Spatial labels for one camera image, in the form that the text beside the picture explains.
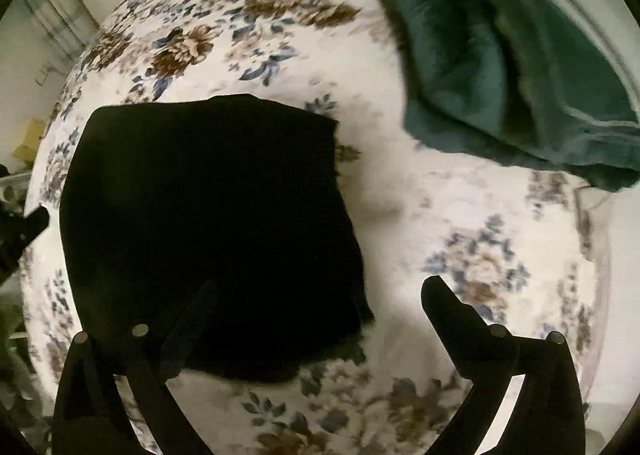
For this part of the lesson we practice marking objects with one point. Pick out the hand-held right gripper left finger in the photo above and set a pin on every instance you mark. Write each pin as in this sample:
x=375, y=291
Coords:
x=145, y=385

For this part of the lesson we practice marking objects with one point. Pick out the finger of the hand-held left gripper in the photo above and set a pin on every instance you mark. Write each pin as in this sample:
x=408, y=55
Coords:
x=27, y=232

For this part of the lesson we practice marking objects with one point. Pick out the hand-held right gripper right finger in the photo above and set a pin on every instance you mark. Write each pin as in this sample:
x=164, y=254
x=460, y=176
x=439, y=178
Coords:
x=450, y=315

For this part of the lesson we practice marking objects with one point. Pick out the dark striped garment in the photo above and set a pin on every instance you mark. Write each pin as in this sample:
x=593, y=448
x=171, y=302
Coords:
x=210, y=235

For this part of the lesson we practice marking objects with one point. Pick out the yellow box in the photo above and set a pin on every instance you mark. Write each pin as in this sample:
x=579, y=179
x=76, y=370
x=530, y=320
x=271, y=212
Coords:
x=30, y=140

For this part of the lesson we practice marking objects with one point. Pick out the floral bed sheet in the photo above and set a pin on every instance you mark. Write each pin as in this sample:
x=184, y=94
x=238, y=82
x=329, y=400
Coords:
x=425, y=205

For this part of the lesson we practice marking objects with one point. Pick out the striped curtain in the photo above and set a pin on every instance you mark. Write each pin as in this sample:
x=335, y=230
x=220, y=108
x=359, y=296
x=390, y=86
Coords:
x=55, y=5

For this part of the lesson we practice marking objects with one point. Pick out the teal green garment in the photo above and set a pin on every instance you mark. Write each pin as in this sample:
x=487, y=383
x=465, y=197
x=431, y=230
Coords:
x=465, y=60

